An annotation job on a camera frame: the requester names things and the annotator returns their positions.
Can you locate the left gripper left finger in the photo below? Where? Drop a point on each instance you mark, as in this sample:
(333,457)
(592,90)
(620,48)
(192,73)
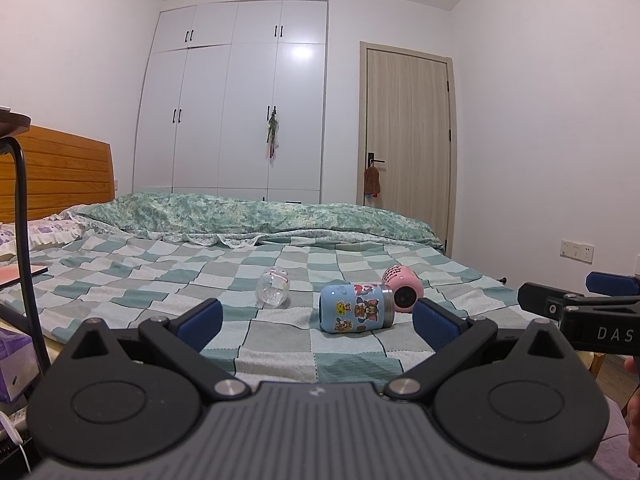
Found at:
(120,397)

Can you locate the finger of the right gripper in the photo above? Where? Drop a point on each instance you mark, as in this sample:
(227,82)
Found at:
(541,300)
(607,283)

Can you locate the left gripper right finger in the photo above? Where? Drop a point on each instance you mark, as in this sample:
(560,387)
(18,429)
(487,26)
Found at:
(512,399)

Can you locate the blue cartoon cup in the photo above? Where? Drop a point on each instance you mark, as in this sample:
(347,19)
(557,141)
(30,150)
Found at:
(356,308)

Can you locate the pink cup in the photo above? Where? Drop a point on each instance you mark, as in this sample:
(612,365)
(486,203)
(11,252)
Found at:
(405,285)

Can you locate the clear glass cup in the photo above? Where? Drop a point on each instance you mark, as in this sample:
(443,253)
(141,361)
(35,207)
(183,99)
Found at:
(273,287)

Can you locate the person's right hand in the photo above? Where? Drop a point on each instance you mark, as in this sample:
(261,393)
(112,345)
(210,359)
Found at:
(633,416)

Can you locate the purple tissue box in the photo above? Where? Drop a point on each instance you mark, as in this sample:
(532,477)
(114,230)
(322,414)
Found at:
(18,364)

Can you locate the pink notebook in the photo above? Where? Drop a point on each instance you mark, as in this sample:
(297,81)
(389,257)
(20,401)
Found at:
(11,275)

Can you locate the purple floral pillow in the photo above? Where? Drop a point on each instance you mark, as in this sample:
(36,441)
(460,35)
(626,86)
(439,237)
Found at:
(41,234)

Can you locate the brown plush toy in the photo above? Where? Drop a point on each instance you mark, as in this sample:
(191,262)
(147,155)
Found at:
(371,182)

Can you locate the checkered bed sheet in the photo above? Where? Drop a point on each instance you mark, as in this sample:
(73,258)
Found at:
(124,280)

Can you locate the beige wooden door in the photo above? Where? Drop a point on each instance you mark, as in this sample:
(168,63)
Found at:
(408,118)

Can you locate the wooden headboard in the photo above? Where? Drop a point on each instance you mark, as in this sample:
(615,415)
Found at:
(64,170)

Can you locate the green floral quilt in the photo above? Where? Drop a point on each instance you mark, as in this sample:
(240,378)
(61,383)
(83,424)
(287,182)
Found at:
(209,220)

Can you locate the round side table top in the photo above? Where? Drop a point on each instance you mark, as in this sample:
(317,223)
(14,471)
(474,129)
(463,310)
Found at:
(12,123)

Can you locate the hanging green ornament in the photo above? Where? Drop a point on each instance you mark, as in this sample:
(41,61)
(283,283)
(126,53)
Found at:
(272,131)

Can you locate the white wardrobe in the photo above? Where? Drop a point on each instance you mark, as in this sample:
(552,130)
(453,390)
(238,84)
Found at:
(213,72)

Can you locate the wall outlet panel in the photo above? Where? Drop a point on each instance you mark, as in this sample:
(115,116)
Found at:
(577,251)

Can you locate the black door handle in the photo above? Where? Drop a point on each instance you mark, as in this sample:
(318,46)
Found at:
(372,160)

